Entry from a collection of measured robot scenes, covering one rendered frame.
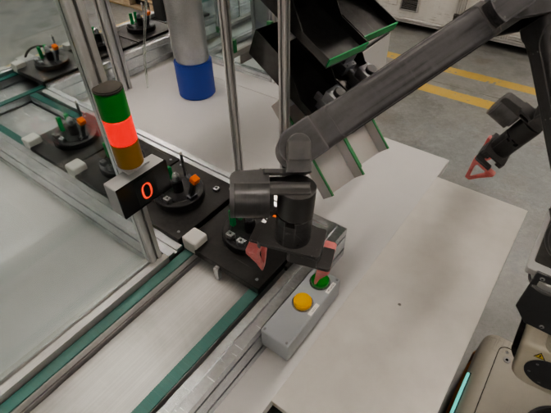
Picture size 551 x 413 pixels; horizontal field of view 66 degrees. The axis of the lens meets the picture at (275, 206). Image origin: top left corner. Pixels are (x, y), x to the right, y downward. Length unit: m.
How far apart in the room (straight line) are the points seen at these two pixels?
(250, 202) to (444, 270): 0.72
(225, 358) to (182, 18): 1.26
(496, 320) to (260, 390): 1.52
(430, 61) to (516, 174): 2.51
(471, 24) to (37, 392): 0.99
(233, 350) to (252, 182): 0.40
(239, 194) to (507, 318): 1.86
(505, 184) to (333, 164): 1.99
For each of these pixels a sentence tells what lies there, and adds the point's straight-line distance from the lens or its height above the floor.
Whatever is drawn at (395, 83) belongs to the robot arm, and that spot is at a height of 1.45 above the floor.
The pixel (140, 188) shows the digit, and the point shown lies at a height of 1.22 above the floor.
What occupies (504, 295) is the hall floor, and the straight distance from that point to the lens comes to 2.38.
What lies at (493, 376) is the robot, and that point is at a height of 0.28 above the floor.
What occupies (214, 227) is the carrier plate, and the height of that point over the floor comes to 0.97.
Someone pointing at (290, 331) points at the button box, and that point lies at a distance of 0.91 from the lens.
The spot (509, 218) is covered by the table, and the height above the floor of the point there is 0.86.
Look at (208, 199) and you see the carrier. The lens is 1.17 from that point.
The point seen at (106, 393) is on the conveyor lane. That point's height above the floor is 0.92.
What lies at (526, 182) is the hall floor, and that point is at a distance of 3.12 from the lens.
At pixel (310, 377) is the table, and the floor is 0.86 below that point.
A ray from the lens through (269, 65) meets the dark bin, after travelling 1.07.
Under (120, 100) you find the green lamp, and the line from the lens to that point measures 0.77.
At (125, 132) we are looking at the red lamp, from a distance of 0.79.
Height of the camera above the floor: 1.74
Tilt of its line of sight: 43 degrees down
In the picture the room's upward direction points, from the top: 1 degrees counter-clockwise
